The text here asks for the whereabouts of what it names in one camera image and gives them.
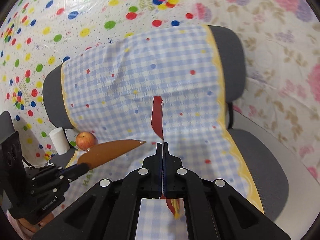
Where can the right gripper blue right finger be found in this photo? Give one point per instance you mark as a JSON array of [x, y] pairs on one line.
[[164, 167]]

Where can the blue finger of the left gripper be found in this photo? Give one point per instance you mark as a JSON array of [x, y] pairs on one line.
[[75, 171]]

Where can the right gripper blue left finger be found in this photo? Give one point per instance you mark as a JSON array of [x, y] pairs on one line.
[[159, 167]]

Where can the brown paper piece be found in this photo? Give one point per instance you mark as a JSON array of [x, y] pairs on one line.
[[105, 152]]

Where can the red snack packet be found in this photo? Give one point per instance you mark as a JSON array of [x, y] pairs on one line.
[[157, 126]]

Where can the person left hand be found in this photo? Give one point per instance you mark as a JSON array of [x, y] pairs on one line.
[[36, 227]]

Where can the red apple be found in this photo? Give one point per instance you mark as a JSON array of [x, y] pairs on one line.
[[85, 140]]

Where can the blue checkered cloth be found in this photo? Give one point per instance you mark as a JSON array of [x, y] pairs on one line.
[[108, 91]]

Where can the grey office chair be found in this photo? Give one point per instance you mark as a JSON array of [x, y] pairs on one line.
[[267, 173]]

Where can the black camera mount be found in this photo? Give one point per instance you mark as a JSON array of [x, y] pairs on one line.
[[10, 154]]

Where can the balloon print wall sheet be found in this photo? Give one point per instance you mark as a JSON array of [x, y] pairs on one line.
[[39, 35]]

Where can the floral wall sheet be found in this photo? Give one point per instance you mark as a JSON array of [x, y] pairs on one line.
[[281, 45]]

